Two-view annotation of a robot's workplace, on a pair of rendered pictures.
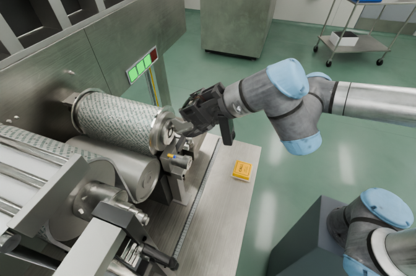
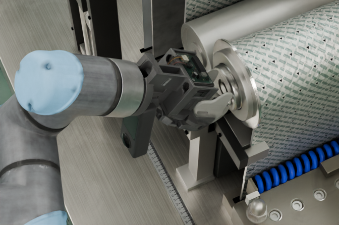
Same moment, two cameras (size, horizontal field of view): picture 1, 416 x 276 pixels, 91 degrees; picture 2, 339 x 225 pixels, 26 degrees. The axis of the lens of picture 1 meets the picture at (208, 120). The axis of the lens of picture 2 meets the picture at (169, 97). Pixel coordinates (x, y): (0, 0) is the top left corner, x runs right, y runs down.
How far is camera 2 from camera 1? 0.99 m
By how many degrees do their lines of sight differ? 70
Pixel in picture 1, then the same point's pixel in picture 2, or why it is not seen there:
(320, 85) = (18, 192)
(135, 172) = (201, 24)
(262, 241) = not seen: outside the picture
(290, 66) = (43, 53)
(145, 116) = (255, 45)
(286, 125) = not seen: hidden behind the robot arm
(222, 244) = (84, 172)
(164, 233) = not seen: hidden behind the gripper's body
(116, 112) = (299, 22)
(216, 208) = (132, 206)
